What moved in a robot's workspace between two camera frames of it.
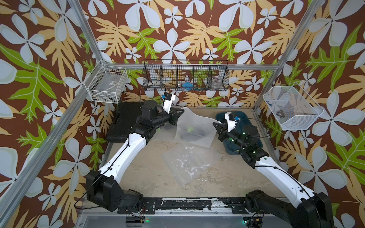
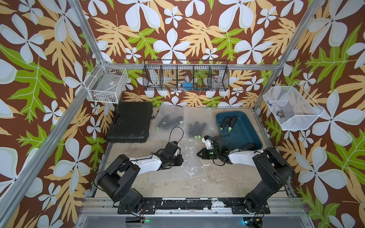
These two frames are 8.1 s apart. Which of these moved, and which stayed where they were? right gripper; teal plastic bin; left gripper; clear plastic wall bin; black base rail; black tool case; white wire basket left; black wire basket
Moved: left gripper; right gripper
Stayed: white wire basket left; black wire basket; black base rail; teal plastic bin; clear plastic wall bin; black tool case
